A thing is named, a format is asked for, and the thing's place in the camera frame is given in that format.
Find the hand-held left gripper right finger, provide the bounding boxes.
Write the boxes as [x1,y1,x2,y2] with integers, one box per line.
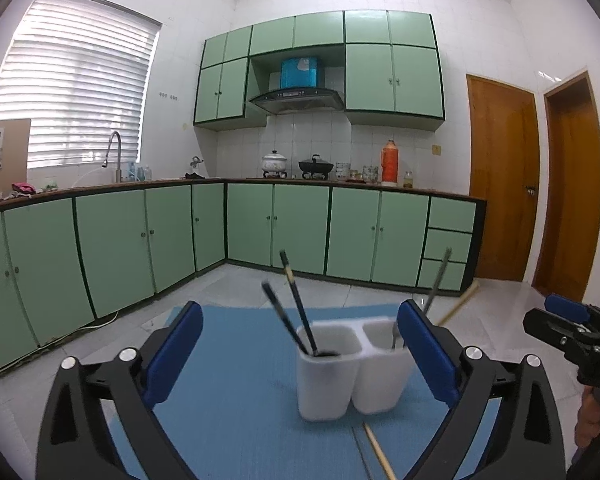
[396,298,567,480]

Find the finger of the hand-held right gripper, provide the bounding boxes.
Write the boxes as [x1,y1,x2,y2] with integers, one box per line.
[523,308,588,361]
[545,294,593,323]

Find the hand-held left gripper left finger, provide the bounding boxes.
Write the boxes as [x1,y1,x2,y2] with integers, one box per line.
[34,301,205,480]

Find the wooden chopstick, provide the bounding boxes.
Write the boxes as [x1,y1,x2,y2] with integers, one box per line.
[362,422,398,480]
[436,282,480,326]

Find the white plastic utensil holder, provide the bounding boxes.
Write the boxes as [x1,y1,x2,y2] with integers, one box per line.
[296,316,416,422]

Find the black chopstick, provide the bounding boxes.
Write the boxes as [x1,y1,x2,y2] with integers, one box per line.
[261,281,309,354]
[279,250,318,352]

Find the person's right hand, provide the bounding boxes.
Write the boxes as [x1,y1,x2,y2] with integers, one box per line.
[575,387,600,451]

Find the blue table mat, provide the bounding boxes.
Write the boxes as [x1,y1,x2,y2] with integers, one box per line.
[105,304,501,480]

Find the wooden door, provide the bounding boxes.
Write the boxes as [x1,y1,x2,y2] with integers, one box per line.
[466,74,541,282]
[532,71,600,303]

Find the green base cabinets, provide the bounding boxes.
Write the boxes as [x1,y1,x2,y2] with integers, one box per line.
[0,182,488,376]

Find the orange thermos flask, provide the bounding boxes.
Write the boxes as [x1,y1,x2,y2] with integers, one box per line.
[381,140,400,184]

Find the chrome kitchen faucet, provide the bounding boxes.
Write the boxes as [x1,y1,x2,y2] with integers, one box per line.
[103,131,123,183]

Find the white cooking pot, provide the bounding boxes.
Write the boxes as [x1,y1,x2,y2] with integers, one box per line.
[261,150,289,178]

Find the black wok with lid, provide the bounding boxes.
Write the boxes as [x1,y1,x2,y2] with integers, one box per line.
[298,155,335,180]

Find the cardboard board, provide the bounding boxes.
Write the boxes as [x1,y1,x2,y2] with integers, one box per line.
[0,119,32,201]

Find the black range hood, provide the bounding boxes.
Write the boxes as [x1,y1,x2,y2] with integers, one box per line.
[249,88,345,115]

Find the white window blinds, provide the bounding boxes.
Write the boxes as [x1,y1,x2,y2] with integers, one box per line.
[0,0,162,168]

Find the blue box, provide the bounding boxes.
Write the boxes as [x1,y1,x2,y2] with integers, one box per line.
[280,56,323,91]

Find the white floor cable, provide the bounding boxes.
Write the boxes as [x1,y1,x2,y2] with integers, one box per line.
[40,310,119,348]

